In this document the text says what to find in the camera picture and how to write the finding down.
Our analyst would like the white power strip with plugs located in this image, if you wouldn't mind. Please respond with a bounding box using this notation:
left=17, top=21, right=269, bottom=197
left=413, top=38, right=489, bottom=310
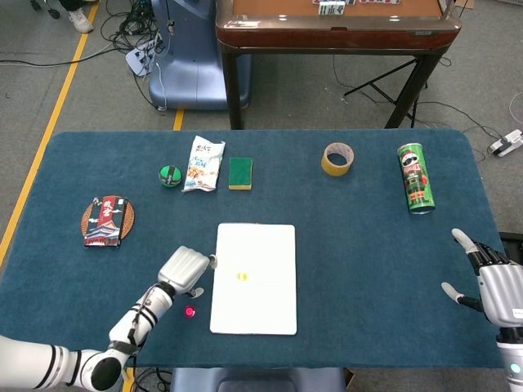
left=124, top=38, right=163, bottom=78

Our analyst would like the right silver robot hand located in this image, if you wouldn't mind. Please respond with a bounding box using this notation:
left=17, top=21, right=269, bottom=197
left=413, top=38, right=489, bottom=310
left=440, top=228, right=523, bottom=327

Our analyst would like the seated person in black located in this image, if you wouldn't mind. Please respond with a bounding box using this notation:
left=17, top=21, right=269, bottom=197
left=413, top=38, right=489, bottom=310
left=59, top=0, right=95, bottom=34

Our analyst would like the floor cable bundle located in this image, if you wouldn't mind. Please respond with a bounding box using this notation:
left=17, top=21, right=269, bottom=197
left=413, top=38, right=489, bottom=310
left=97, top=0, right=167, bottom=78

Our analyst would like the white snack bag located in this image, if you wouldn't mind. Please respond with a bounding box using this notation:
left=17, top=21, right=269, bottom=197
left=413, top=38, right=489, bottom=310
left=181, top=135, right=227, bottom=194

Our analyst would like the black and red printed box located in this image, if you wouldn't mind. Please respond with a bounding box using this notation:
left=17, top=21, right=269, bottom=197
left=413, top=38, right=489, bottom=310
left=83, top=196, right=129, bottom=249

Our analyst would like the brown mahjong table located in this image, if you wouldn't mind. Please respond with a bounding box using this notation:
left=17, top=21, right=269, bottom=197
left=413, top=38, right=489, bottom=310
left=214, top=0, right=463, bottom=131

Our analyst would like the white magnetic board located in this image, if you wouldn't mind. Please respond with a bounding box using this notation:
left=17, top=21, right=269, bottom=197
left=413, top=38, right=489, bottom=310
left=209, top=222, right=298, bottom=336

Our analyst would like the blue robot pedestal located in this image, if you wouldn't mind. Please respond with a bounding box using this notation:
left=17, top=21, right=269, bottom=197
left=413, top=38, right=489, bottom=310
left=147, top=0, right=253, bottom=111

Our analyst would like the bamboo mahjong tile row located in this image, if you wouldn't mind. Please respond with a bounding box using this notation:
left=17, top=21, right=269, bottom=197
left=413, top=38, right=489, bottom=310
left=318, top=1, right=346, bottom=16

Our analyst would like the metal swivel chair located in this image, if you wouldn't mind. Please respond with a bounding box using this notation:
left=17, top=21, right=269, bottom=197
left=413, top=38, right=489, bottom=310
left=30, top=0, right=62, bottom=20

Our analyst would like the yellow tape roll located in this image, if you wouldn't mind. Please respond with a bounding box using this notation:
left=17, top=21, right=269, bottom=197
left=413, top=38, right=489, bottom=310
left=320, top=142, right=355, bottom=178

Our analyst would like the green and yellow sponge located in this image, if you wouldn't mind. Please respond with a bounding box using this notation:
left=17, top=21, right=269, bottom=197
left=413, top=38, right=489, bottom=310
left=228, top=157, right=254, bottom=192

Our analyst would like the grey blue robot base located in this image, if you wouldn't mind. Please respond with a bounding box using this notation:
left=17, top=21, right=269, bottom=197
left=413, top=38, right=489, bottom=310
left=169, top=367, right=348, bottom=392

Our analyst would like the green Pringles can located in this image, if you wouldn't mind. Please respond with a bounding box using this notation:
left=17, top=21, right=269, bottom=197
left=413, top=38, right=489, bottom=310
left=396, top=142, right=436, bottom=216

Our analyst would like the round woven coaster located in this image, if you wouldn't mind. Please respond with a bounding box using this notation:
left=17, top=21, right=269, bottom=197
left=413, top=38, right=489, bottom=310
left=80, top=194, right=136, bottom=246

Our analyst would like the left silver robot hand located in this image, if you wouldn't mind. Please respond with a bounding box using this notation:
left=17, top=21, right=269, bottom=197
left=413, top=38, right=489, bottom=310
left=156, top=245, right=219, bottom=298

